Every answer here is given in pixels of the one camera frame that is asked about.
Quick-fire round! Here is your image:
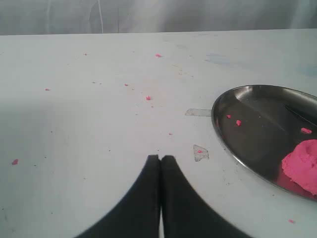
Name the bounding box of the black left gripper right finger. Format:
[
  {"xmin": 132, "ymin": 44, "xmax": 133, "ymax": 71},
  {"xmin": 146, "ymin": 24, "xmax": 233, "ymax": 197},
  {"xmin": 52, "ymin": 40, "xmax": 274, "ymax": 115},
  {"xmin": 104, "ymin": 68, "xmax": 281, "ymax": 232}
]
[{"xmin": 160, "ymin": 155, "xmax": 249, "ymax": 238}]

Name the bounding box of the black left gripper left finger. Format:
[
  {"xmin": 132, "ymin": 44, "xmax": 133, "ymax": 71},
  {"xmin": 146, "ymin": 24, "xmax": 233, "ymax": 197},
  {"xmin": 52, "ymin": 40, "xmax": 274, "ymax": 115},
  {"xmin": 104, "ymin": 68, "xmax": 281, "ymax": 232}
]
[{"xmin": 78, "ymin": 155, "xmax": 160, "ymax": 238}]

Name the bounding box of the pink dough lump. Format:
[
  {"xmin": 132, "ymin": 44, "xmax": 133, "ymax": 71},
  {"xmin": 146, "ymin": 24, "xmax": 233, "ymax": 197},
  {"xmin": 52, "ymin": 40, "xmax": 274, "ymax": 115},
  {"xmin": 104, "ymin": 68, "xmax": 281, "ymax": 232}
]
[{"xmin": 276, "ymin": 139, "xmax": 317, "ymax": 197}]

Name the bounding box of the clear tape piece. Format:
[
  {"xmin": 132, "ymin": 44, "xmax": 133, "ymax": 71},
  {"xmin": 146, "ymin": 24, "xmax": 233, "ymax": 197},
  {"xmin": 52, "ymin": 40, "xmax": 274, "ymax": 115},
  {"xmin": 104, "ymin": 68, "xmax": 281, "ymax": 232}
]
[{"xmin": 193, "ymin": 145, "xmax": 210, "ymax": 162}]

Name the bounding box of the clear tape strip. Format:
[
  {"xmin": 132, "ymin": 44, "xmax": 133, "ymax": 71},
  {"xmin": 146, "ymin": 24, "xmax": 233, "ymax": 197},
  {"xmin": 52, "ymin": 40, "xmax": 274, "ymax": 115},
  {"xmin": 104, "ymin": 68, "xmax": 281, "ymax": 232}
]
[{"xmin": 185, "ymin": 109, "xmax": 211, "ymax": 117}]

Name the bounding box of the round steel plate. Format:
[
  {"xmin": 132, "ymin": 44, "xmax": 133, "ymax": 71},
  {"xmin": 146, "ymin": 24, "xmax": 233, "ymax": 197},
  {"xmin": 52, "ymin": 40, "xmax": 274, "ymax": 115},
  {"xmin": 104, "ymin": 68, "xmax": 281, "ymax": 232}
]
[{"xmin": 211, "ymin": 85, "xmax": 317, "ymax": 200}]

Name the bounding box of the white backdrop curtain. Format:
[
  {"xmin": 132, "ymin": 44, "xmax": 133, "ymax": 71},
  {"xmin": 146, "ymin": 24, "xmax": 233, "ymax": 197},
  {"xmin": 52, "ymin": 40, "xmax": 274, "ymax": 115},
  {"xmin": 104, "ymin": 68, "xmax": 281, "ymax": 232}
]
[{"xmin": 0, "ymin": 0, "xmax": 317, "ymax": 35}]

